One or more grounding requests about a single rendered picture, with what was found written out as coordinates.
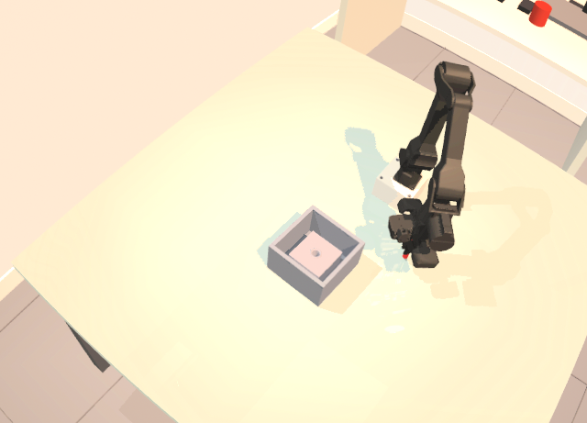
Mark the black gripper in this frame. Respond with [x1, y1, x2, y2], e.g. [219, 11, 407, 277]
[397, 197, 439, 269]

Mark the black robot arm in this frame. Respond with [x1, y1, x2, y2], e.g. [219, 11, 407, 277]
[388, 61, 476, 251]

